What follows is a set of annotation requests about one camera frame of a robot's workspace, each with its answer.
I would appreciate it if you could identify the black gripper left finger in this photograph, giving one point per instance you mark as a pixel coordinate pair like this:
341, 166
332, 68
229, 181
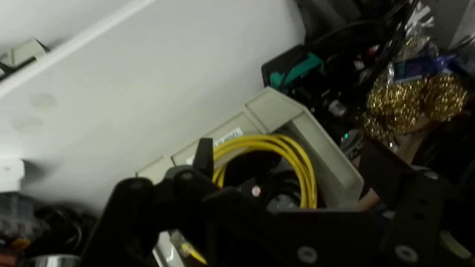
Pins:
139, 212

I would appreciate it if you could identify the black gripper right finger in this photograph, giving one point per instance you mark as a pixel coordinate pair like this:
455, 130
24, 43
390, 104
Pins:
436, 212

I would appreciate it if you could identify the gold scouring wool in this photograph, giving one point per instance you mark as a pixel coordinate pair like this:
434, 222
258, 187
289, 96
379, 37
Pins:
410, 104

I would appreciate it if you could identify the small white flat box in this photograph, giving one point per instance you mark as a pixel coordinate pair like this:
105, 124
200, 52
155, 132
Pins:
10, 172

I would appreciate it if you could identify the beige plastic storage bin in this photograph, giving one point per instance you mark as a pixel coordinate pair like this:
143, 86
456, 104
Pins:
277, 105

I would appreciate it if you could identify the black teal tool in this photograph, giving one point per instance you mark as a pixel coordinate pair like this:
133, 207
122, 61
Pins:
298, 68

